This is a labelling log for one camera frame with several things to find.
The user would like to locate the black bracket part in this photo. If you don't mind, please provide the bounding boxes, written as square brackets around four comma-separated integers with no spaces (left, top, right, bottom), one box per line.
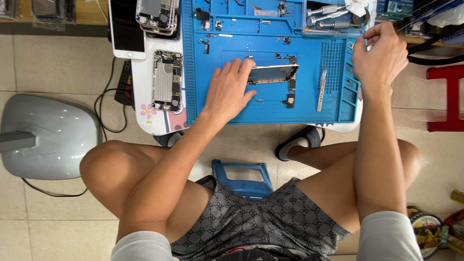
[194,7,211,31]

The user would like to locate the opened phone housing with parts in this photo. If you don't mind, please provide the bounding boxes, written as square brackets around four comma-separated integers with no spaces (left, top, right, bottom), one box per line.
[151,50,184,112]

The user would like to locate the red plastic stool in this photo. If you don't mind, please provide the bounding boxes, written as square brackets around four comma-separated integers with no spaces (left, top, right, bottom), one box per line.
[426,64,464,132]

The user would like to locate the silver phone housing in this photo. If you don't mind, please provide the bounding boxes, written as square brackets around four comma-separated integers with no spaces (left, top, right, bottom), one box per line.
[246,64,300,85]

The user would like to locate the white smartphone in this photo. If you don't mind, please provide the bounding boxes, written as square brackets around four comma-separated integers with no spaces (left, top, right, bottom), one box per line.
[108,0,148,61]

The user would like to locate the short silver screwdriver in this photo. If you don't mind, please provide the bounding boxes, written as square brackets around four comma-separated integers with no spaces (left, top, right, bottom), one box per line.
[316,20,354,30]

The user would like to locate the thin silver screwdriver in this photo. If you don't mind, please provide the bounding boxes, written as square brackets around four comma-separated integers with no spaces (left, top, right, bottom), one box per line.
[304,27,340,34]

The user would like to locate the plastic bag of phone parts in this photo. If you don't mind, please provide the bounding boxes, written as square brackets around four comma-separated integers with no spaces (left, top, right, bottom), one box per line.
[0,0,21,21]
[30,0,77,27]

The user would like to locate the grey patterned shorts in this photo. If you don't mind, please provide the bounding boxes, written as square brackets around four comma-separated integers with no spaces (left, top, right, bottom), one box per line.
[170,175,351,261]

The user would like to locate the black power strip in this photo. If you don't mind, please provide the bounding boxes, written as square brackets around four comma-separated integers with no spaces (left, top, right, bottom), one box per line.
[114,59,135,107]

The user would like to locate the person's right hand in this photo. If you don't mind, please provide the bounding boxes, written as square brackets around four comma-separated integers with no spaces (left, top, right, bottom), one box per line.
[352,21,409,92]

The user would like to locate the black slide sandal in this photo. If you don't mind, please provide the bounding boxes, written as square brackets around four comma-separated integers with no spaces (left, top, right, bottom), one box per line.
[153,130,185,148]
[274,125,324,162]

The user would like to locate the blue silicone repair mat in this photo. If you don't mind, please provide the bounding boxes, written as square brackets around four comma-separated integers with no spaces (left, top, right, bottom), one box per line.
[181,0,364,125]

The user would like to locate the person's left hand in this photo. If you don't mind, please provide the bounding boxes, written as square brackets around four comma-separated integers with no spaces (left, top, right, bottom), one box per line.
[202,58,258,125]

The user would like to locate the grey fan base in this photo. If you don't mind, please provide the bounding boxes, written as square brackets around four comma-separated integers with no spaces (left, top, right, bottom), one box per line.
[0,94,103,181]

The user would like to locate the round printed tin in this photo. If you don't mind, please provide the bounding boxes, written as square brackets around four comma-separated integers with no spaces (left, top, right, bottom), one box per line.
[406,205,444,259]

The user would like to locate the clear plastic tool tray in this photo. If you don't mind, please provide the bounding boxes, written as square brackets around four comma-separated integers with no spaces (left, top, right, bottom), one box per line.
[301,0,371,37]

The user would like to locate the silver tweezers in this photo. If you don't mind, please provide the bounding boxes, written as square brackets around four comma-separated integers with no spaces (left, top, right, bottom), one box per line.
[316,66,328,112]

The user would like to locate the heap of colourful packets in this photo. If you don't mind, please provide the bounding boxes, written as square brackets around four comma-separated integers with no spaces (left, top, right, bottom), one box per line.
[440,189,464,255]

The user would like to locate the metal pry blade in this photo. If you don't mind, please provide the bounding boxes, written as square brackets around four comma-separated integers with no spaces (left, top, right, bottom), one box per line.
[251,5,278,17]

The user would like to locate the black bag strap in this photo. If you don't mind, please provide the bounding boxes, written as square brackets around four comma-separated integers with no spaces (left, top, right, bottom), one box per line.
[407,23,464,66]

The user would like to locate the black camera flex part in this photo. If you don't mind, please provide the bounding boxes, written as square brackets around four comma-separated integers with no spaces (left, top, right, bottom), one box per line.
[198,34,217,54]

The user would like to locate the white tissue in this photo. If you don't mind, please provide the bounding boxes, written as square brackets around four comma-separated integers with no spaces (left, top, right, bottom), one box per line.
[344,0,371,17]

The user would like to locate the stack of phone housings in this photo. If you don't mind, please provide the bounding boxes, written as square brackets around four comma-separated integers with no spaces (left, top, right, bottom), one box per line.
[135,0,181,40]

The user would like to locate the blue boxes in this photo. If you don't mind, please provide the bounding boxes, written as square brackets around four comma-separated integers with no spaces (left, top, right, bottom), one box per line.
[375,0,416,19]

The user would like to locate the black power cable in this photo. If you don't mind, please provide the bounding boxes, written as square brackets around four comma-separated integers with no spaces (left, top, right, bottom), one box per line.
[21,56,128,198]

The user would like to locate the blue plastic stool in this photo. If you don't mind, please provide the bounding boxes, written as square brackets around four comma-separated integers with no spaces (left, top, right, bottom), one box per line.
[211,159,275,201]

